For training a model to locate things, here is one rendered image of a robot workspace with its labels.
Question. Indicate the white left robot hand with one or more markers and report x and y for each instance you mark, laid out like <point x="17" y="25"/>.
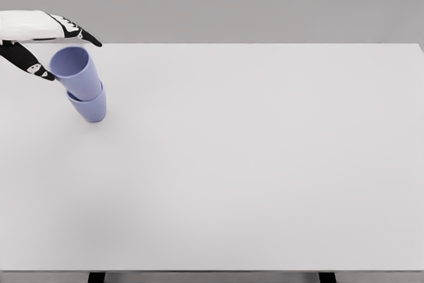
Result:
<point x="30" y="26"/>

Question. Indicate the lavender plastic cup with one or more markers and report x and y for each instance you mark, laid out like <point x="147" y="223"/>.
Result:
<point x="77" y="74"/>
<point x="92" y="109"/>

